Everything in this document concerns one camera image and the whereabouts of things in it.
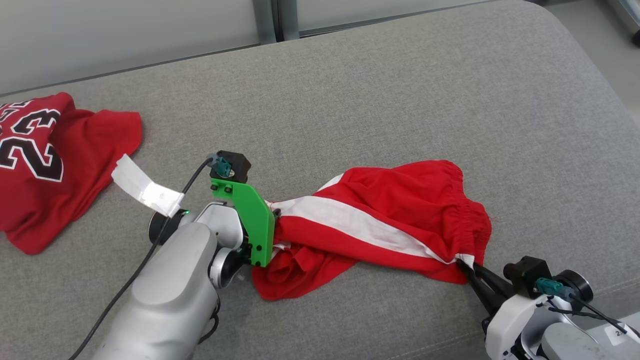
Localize red shorts with white stripe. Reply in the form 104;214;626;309
251;160;493;301

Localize white left cable label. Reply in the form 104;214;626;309
111;154;185;219

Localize white right cable label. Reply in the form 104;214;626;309
604;324;640;345

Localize white cable label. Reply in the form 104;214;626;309
604;324;640;345
111;154;185;219

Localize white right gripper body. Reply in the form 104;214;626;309
484;294;551;360

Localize grey rounded partition post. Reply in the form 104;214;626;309
252;0;277;45
276;0;300;41

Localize red Bulls 23 jersey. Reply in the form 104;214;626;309
0;92;143;256

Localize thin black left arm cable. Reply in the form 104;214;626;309
197;299;222;346

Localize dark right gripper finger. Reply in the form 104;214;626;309
457;260;506;316
472;263;516;298

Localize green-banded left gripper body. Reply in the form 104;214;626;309
210;177;276;268

